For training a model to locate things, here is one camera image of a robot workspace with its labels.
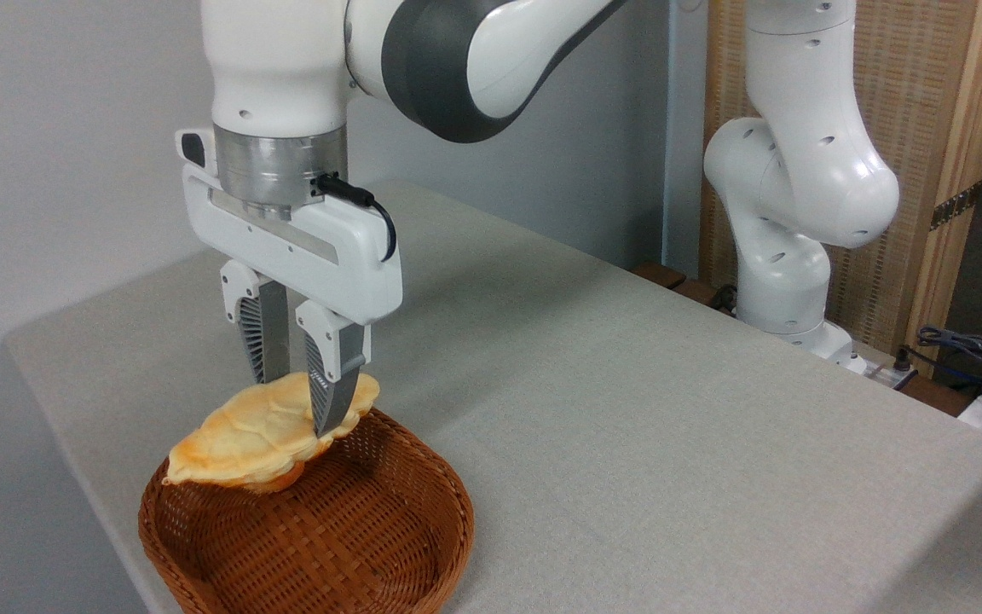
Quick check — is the long pale braided bread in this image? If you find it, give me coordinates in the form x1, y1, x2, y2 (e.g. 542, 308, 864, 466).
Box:
161, 371, 381, 489

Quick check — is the metal hinge on screen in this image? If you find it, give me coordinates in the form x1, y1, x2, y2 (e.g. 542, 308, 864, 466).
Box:
930, 181, 982, 231

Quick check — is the round orange knotted bread roll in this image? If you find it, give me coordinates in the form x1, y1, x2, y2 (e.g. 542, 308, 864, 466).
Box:
231, 460, 309, 495

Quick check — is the grey tablecloth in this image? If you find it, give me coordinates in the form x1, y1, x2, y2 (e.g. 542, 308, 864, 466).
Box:
3, 179, 982, 614

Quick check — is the brown woven wicker basket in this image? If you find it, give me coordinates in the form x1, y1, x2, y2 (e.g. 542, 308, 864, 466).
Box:
138, 408, 475, 614

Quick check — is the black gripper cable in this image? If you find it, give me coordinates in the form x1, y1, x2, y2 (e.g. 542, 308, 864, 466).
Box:
314, 173, 397, 263

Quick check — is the white robot base connector block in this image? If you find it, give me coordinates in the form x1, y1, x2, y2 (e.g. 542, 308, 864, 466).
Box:
845, 341, 918, 391

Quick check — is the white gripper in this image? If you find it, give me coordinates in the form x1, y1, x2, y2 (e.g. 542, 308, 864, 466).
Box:
176, 128, 403, 436

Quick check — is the bundle of dark cables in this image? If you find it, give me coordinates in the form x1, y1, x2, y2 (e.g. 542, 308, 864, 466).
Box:
916, 324, 982, 402

